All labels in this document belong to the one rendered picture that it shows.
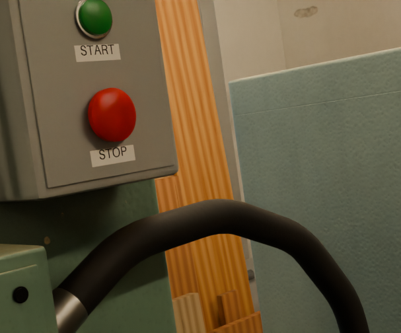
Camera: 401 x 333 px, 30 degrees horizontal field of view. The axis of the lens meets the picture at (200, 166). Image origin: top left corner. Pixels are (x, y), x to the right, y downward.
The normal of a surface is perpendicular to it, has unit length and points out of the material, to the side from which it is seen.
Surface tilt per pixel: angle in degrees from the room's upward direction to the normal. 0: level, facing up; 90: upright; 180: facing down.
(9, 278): 90
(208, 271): 87
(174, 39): 87
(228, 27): 90
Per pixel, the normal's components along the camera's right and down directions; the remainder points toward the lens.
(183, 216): 0.45, -0.65
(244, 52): 0.70, -0.06
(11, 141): -0.73, 0.14
